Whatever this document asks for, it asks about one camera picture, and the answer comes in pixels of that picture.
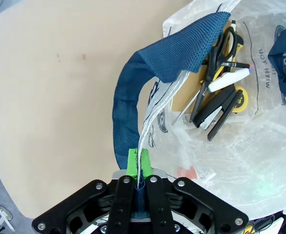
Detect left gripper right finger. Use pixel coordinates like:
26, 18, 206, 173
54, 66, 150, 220
142, 148, 249, 234

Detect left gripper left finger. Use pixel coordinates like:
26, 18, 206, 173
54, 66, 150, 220
32, 148, 140, 234

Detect translucent shopping bag blue handles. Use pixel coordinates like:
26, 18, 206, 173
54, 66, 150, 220
112, 0, 286, 220

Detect black stapler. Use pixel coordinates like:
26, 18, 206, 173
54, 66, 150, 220
190, 85, 239, 142

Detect yellow tape measure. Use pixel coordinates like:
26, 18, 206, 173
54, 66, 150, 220
230, 85, 250, 115

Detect white tube blue cap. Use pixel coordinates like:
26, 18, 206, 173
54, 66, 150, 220
209, 68, 252, 93

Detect black handled scissors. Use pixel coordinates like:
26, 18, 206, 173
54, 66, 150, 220
171, 26, 239, 125

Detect black pen red tip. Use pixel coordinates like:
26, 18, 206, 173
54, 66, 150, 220
220, 61, 252, 71

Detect brown cardboard sheet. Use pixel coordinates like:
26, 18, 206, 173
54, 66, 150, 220
169, 19, 234, 113

